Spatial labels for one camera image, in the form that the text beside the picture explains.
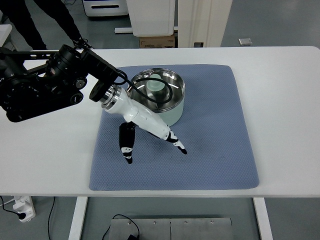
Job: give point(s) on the blue quilted mat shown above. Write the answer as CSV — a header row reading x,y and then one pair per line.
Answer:
x,y
212,128

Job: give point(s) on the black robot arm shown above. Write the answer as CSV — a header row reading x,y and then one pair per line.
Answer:
x,y
34,83

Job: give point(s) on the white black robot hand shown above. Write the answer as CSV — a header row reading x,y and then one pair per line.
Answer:
x,y
116,101

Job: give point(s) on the white power strip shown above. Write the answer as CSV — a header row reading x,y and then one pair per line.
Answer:
x,y
24,207

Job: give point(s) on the white table leg right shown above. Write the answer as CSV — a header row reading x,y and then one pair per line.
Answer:
x,y
262,218

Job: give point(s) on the white appliance top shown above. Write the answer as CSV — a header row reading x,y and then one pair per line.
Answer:
x,y
105,8

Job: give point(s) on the white table foot bar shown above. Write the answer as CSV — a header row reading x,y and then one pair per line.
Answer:
x,y
123,30

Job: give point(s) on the grey floor object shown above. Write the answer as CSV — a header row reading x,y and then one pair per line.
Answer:
x,y
245,41

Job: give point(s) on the white table leg left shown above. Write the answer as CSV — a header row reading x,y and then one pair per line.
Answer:
x,y
78,218

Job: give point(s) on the white table leg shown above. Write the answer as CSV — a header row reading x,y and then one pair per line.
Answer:
x,y
262,218
78,218

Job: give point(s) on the metal floor plate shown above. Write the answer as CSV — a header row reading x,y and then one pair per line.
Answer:
x,y
171,229

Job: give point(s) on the white cabinet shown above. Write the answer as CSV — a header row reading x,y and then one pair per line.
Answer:
x,y
151,18

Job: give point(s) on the cardboard box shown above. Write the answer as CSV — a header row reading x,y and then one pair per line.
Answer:
x,y
156,42

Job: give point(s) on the person in black clothes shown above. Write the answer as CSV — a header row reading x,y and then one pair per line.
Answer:
x,y
45,24

